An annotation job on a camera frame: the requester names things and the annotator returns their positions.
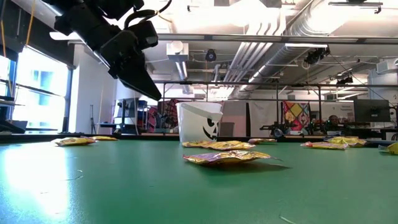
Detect colourful diamond hanging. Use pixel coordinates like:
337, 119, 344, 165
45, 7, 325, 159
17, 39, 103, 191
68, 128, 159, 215
282, 100, 311, 131

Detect black widescreen monitor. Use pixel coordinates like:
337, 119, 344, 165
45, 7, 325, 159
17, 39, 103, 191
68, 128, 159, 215
353, 99, 391, 123

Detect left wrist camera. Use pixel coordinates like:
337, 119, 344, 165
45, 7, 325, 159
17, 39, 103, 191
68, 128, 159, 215
127, 20, 159, 50

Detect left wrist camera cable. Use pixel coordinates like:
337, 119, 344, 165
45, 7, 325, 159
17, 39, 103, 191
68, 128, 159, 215
123, 0, 174, 29

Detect silver air ducts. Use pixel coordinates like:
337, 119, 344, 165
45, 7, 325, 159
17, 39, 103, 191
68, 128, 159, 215
222, 6, 312, 100

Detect black metal rack frame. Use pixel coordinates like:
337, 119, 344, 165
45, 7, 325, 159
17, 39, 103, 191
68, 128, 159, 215
138, 80, 398, 138

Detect black track light cluster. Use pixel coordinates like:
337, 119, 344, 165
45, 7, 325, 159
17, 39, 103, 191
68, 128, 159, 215
304, 46, 331, 65

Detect white air unit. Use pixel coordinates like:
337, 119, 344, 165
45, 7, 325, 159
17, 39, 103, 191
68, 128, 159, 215
375, 58, 398, 75

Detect green table mat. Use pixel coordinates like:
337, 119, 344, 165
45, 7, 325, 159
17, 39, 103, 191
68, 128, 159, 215
0, 139, 398, 224

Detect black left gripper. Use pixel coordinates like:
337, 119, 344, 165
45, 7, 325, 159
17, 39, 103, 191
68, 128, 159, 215
99, 29, 163, 102

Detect white ceiling box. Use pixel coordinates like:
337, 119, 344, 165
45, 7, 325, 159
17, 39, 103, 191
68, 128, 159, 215
165, 40, 190, 62

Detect person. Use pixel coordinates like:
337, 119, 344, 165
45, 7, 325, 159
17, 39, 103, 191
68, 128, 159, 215
326, 114, 343, 131

